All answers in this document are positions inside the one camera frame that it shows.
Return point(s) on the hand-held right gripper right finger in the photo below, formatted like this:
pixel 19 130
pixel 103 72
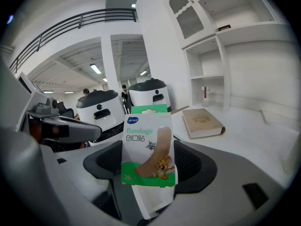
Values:
pixel 223 185

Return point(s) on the black metal railing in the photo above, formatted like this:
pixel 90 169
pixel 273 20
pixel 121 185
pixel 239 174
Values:
pixel 70 25

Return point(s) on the tan hardcover book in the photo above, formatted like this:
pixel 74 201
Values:
pixel 202 122

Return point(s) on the small green packet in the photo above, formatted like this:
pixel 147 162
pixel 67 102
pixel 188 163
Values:
pixel 145 149

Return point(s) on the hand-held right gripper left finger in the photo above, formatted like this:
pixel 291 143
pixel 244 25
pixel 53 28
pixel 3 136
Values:
pixel 98 159

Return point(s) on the white and black delivery robot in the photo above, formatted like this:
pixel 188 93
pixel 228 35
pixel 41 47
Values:
pixel 101 112
pixel 150 93

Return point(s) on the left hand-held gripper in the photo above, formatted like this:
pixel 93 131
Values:
pixel 33 91

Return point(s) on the long ceiling light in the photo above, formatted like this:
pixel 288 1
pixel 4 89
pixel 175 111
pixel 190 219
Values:
pixel 143 73
pixel 95 69

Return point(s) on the white shelf cabinet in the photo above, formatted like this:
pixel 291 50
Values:
pixel 235 32

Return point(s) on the clear bottle with brown band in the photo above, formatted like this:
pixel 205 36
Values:
pixel 205 96

